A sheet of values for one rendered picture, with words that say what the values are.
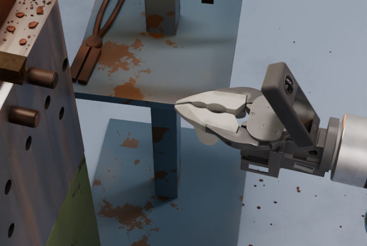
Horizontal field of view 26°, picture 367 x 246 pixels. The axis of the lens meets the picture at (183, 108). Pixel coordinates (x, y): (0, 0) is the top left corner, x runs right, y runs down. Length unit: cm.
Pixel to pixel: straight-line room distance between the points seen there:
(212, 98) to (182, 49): 53
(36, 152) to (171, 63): 34
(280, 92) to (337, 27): 159
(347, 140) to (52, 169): 64
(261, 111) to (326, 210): 113
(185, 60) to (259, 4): 106
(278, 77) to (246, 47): 149
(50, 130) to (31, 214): 15
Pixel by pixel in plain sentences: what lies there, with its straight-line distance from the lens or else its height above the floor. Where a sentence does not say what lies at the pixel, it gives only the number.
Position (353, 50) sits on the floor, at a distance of 248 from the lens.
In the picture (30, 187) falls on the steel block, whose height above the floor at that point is 67.
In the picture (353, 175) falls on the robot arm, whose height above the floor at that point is 99.
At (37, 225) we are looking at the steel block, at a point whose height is 56.
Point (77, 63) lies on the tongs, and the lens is 154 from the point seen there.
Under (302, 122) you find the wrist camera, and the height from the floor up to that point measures 103.
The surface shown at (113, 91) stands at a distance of 150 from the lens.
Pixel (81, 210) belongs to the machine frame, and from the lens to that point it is 173.
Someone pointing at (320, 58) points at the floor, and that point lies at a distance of 244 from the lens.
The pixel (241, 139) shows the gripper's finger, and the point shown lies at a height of 101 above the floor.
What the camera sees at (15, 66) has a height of 101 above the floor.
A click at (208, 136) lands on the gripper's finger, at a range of 105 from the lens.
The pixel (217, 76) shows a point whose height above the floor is 65.
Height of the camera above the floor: 183
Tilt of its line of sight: 53 degrees down
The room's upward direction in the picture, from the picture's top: straight up
